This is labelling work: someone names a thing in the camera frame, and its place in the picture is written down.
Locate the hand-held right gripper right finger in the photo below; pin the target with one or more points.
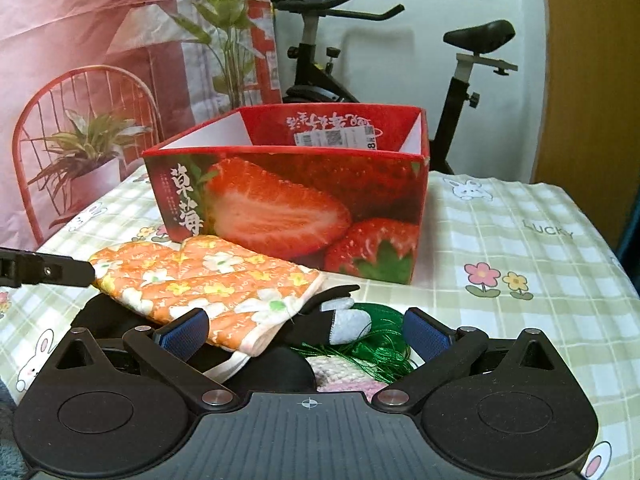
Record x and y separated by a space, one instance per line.
425 332

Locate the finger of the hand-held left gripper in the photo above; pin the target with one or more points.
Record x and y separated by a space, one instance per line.
50 271

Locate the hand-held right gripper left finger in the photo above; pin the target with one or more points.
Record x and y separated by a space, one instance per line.
185 331

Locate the orange floral quilted cloth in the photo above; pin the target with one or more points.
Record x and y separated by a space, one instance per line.
200 280

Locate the pink knitted cloth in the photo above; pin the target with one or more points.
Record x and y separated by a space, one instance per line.
345 375

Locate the red strawberry print box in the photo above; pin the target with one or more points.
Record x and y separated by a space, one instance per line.
280 200

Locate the black and grey glove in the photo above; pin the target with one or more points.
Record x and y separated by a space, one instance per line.
345 322

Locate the black cloth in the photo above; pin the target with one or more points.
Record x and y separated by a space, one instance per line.
282 370

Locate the checked printed tablecloth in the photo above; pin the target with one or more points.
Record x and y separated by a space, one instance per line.
500 250

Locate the printed pink backdrop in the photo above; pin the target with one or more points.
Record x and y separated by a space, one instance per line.
75 60

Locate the black exercise bike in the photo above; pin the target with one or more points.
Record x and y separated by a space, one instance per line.
315 80

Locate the wooden door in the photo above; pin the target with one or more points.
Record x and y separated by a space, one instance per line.
590 70

